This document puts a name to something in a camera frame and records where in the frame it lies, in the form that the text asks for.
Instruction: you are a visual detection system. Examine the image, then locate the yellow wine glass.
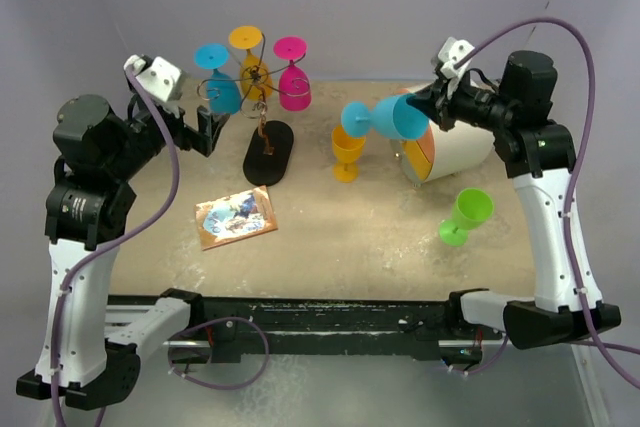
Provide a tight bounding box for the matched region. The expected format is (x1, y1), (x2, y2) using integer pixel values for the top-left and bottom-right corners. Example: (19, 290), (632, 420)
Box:
(331, 125), (366, 183)
(228, 25), (273, 101)

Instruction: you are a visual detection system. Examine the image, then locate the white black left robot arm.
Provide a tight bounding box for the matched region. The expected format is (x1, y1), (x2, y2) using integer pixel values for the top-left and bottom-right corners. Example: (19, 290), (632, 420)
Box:
(16, 86), (444, 411)

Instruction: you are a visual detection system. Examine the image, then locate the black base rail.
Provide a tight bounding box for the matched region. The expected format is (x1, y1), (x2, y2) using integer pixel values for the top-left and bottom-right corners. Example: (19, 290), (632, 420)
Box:
(107, 289), (506, 366)

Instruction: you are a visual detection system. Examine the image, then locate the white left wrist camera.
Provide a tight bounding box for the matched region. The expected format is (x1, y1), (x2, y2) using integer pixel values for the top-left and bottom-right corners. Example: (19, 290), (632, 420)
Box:
(123, 55), (185, 118)

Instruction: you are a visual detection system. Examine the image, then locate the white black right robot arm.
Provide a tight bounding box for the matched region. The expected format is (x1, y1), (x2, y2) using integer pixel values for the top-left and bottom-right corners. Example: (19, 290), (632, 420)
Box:
(407, 50), (621, 350)

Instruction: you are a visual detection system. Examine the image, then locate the green wine glass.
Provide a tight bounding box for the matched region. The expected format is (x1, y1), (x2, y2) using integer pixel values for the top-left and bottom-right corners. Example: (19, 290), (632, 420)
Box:
(439, 188), (494, 247)

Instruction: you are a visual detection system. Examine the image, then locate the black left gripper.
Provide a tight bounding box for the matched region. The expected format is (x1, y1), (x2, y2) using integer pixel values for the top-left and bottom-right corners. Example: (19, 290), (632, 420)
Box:
(108, 97), (228, 178)

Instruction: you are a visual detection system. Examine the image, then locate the metal wine glass rack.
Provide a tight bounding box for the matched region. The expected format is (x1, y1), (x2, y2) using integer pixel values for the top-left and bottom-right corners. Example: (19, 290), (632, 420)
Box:
(197, 34), (311, 187)

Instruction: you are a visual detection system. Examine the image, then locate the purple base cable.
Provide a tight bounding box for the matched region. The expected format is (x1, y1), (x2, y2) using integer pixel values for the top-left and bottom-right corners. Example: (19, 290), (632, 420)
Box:
(167, 314), (271, 391)

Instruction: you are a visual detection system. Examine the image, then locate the white cylindrical drawer cabinet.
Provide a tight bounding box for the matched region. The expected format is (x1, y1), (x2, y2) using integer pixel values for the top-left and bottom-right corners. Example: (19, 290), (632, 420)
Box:
(389, 81), (489, 184)

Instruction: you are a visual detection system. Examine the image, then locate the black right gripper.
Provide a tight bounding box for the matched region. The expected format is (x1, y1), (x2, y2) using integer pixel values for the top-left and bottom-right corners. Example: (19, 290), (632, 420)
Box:
(408, 69), (517, 133)

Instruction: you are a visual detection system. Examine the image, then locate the pink wine glass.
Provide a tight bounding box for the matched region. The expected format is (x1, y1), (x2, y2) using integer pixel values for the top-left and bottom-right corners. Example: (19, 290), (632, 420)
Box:
(273, 36), (311, 112)

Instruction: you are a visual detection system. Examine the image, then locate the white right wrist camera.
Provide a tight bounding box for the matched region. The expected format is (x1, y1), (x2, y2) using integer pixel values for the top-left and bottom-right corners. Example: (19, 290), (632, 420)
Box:
(432, 37), (474, 98)

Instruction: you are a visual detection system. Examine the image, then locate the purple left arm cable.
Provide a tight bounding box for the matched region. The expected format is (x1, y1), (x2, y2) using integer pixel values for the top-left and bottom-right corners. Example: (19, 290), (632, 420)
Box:
(49, 71), (182, 427)

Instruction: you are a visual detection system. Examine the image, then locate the blue wine glass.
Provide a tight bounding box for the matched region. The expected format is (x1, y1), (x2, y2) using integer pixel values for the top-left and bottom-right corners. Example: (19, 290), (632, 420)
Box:
(194, 43), (241, 115)
(341, 93), (430, 140)

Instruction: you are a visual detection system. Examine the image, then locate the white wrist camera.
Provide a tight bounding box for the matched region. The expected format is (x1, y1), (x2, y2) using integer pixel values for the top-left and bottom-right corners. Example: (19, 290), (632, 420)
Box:
(432, 37), (474, 98)
(123, 55), (185, 118)

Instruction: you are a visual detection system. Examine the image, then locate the illustrated book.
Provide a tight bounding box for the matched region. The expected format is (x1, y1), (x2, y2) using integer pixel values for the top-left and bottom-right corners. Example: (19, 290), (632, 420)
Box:
(194, 186), (278, 251)

